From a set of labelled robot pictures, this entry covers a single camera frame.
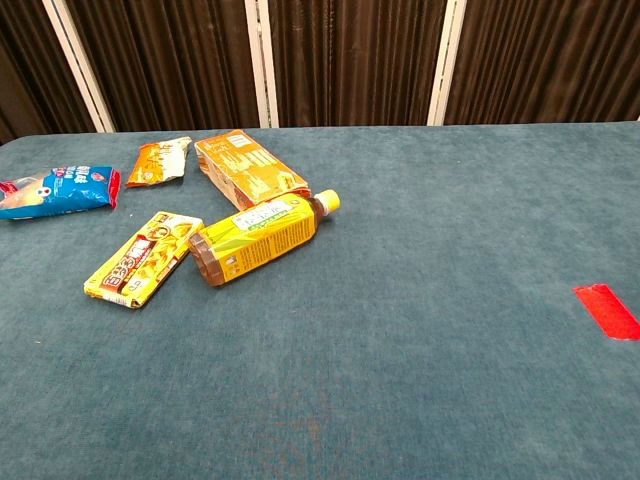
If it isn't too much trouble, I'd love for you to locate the white partition post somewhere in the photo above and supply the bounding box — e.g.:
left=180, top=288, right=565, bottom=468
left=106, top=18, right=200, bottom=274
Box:
left=41, top=0, right=117, bottom=134
left=244, top=0, right=280, bottom=129
left=426, top=0, right=468, bottom=127

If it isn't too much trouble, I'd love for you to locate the yellow curry box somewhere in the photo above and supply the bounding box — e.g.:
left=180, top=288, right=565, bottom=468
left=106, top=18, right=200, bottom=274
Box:
left=83, top=210, right=205, bottom=310

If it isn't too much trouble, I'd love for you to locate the orange white snack packet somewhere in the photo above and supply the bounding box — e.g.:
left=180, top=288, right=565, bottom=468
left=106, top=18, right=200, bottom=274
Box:
left=124, top=136, right=194, bottom=190

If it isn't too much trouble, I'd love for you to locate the teal table cloth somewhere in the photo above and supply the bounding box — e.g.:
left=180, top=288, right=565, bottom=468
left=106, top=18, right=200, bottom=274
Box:
left=0, top=120, right=640, bottom=480

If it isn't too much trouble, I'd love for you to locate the dark brown curtain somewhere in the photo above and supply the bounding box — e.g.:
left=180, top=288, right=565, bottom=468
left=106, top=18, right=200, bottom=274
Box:
left=0, top=0, right=640, bottom=146

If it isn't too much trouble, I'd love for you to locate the orange cardboard box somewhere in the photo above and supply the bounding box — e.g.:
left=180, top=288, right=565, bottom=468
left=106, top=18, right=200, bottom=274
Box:
left=193, top=129, right=313, bottom=212

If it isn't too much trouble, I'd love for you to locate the red tape strip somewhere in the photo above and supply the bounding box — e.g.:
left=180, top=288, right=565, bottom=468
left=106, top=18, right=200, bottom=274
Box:
left=572, top=283, right=640, bottom=342

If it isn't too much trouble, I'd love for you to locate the yellow label tea bottle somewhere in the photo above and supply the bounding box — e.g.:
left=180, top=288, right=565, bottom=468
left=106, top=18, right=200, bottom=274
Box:
left=188, top=188, right=342, bottom=288

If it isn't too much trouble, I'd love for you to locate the blue snack bag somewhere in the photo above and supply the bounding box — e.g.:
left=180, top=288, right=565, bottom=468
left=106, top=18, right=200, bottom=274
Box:
left=0, top=165, right=122, bottom=221

